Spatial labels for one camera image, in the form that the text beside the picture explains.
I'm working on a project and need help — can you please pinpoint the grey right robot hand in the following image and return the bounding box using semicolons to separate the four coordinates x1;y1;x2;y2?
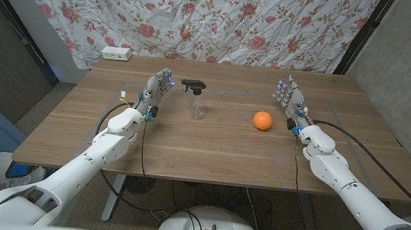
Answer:
269;73;320;133

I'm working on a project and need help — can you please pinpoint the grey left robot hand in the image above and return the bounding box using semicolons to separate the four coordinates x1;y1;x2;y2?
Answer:
133;65;177;117

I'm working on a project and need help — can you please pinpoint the clear plastic spray bottle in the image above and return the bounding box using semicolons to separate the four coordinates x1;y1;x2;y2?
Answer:
188;89;209;121

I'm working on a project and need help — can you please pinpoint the orange fruit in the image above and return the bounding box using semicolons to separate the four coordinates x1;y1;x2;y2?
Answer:
251;110;275;133

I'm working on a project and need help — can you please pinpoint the white power strip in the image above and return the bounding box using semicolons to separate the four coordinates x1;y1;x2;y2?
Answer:
100;44;134;62

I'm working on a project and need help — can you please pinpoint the floral print backdrop cloth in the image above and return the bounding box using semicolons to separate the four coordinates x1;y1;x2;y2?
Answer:
0;0;383;101

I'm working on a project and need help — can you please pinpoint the black backdrop stand pole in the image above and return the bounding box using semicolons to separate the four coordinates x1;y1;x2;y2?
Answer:
333;0;397;81

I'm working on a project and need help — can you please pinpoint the black round floor disc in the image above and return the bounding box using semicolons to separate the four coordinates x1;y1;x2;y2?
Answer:
123;175;157;197

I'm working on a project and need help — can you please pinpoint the white table leg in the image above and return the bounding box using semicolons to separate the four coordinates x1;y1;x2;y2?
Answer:
100;173;127;225

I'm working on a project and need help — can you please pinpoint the grey table leg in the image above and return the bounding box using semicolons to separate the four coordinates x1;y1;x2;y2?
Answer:
295;193;323;230

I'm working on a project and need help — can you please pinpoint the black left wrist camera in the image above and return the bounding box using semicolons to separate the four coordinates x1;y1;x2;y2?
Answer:
145;104;161;123

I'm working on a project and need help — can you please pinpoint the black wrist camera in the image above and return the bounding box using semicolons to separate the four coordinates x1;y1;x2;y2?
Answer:
145;104;161;123
285;117;301;138

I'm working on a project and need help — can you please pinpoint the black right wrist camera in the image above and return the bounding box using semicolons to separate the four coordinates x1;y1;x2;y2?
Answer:
285;117;301;138

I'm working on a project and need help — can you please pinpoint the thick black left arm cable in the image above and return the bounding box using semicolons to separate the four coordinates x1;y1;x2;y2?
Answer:
86;97;183;219

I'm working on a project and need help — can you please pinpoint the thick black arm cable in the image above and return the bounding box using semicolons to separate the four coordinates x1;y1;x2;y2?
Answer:
86;97;183;219
304;119;411;222

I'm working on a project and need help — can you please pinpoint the thin black left camera cable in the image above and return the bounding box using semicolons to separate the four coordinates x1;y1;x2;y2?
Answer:
137;119;155;180

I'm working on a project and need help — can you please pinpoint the thin black camera cable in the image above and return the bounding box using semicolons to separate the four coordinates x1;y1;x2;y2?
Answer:
137;119;155;180
285;135;411;230

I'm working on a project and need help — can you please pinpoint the thin black right camera cable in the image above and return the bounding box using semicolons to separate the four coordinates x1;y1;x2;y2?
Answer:
285;135;411;230

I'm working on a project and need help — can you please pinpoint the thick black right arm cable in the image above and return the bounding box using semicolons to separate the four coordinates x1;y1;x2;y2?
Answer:
304;119;411;222

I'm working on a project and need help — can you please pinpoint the white floor cable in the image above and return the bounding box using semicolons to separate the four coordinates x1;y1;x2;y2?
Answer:
241;187;292;230

